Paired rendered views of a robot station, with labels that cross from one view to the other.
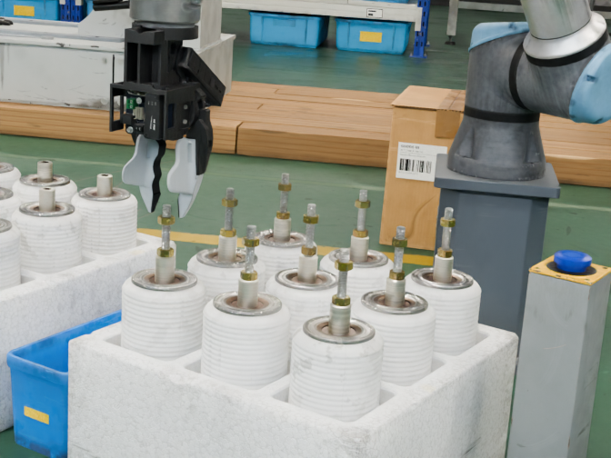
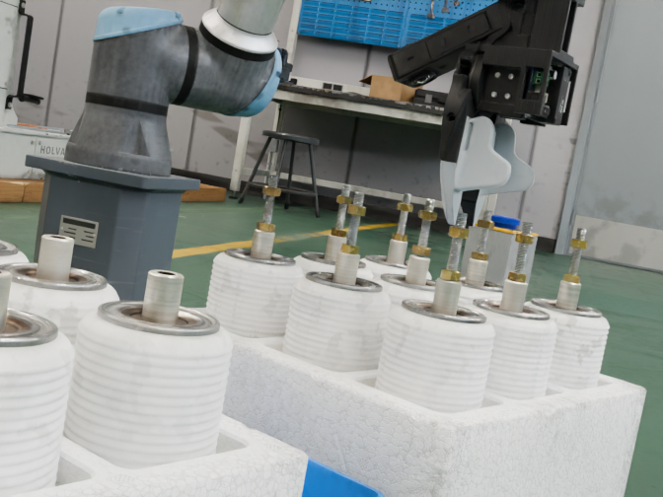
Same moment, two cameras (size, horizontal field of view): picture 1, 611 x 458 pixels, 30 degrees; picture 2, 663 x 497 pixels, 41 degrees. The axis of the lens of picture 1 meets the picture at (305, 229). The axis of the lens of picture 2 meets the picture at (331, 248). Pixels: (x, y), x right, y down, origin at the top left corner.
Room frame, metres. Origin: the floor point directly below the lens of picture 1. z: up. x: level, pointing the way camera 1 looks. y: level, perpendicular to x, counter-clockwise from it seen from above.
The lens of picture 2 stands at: (1.24, 0.94, 0.37)
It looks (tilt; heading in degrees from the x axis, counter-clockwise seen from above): 6 degrees down; 278
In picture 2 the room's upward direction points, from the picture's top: 10 degrees clockwise
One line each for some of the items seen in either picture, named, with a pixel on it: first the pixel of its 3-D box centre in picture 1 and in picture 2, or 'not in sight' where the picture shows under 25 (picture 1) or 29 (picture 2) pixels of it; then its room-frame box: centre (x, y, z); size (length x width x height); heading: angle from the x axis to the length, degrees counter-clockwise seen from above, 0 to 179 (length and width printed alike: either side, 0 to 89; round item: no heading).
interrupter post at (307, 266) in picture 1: (307, 269); (416, 271); (1.28, -0.01, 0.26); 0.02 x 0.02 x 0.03
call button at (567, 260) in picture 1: (572, 263); (504, 224); (1.18, -0.29, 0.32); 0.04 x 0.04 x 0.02
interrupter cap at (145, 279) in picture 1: (164, 280); (443, 312); (1.24, 0.16, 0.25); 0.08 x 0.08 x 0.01
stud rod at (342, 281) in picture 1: (342, 283); (574, 262); (1.11, -0.04, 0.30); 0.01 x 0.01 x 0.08
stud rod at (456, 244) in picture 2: (165, 236); (454, 254); (1.24, 0.16, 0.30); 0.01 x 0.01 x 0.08
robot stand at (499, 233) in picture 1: (485, 261); (102, 268); (1.74, -0.29, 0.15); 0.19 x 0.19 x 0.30; 84
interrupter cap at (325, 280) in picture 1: (306, 279); (414, 283); (1.28, -0.01, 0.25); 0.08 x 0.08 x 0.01
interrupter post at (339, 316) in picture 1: (339, 318); (567, 297); (1.11, -0.04, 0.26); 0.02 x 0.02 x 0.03
